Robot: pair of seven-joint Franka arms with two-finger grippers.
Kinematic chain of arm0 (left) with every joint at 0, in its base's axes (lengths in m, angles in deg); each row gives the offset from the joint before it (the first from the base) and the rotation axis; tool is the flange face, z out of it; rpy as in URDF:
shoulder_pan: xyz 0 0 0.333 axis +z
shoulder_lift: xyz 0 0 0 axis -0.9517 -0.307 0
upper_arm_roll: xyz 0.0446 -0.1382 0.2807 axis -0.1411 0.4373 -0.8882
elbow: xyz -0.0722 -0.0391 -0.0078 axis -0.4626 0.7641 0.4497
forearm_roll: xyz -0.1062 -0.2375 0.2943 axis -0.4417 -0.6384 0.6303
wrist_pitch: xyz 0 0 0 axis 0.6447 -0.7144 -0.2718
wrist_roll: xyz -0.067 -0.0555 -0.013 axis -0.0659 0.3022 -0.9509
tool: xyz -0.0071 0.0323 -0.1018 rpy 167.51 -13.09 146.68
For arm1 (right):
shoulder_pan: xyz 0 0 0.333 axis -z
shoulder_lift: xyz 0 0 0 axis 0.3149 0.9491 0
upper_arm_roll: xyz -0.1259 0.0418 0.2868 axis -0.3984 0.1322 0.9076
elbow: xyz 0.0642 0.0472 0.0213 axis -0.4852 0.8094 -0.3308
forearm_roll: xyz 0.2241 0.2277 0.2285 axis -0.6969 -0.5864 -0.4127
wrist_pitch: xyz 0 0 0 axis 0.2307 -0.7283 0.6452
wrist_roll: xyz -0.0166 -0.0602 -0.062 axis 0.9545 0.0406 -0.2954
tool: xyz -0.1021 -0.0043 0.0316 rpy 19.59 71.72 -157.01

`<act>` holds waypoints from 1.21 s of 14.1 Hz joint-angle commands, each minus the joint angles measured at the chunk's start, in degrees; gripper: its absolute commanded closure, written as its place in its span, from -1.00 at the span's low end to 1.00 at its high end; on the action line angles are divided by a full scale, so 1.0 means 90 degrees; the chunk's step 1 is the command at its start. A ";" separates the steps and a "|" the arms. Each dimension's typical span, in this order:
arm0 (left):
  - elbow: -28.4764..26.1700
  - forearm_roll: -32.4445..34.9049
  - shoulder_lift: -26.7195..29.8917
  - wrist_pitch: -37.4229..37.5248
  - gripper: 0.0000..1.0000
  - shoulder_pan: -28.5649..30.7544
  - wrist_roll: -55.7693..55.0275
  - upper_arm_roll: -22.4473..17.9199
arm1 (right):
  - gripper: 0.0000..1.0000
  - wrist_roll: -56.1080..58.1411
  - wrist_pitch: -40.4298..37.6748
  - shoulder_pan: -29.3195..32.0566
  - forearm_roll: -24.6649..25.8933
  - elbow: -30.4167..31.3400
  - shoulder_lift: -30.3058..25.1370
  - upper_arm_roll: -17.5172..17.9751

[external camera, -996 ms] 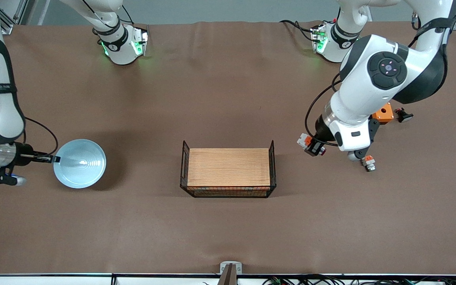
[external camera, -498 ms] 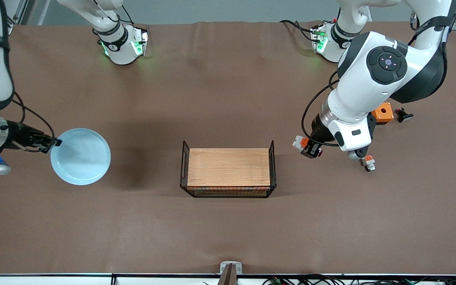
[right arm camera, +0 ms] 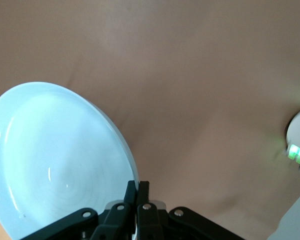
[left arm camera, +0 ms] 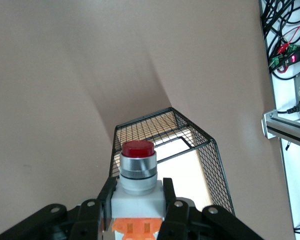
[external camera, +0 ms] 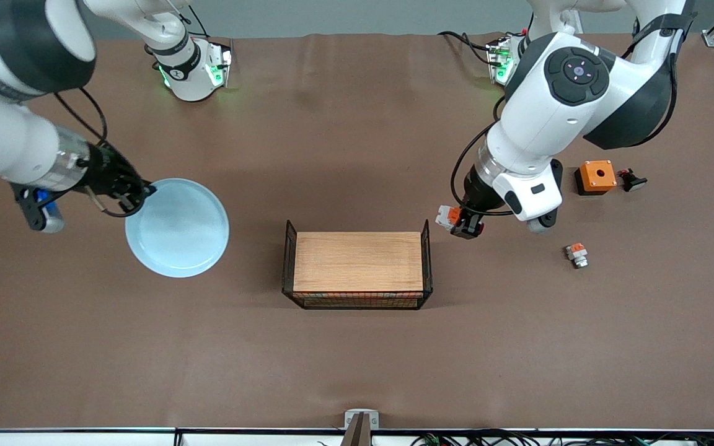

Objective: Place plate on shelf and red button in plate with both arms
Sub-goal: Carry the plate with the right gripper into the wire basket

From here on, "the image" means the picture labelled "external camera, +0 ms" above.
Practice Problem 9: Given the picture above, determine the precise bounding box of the white table edge rail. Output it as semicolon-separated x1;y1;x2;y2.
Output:
0;427;714;446

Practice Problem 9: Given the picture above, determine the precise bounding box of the wooden board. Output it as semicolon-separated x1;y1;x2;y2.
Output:
293;232;425;293

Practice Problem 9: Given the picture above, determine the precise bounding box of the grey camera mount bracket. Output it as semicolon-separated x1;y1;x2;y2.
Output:
344;409;380;446

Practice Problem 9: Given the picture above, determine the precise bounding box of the black base power cable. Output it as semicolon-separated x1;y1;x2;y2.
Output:
436;30;495;66

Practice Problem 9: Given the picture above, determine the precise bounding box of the light blue round plate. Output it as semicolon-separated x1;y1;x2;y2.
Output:
125;178;231;279

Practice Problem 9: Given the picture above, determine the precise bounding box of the orange button enclosure box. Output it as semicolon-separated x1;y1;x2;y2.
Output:
574;160;618;196

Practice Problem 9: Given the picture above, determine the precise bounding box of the red cap push button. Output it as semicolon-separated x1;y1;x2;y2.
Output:
435;205;463;232

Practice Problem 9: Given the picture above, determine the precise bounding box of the black wire basket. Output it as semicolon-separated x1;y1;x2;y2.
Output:
281;219;434;311

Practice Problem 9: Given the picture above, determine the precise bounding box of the black mushroom push button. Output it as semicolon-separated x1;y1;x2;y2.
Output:
617;167;649;193

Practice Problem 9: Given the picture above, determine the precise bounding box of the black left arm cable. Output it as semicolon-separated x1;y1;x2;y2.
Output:
450;12;700;216

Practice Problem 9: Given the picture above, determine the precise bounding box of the brown table cover mat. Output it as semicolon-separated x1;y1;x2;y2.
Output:
0;31;714;432

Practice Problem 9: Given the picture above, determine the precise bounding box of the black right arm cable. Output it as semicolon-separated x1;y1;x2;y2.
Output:
53;87;110;148

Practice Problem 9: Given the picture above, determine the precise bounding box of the black cable bundle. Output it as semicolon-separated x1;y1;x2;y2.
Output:
410;429;714;446

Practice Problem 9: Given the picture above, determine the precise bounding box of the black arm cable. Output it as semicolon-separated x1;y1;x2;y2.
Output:
450;12;700;216
53;87;110;148

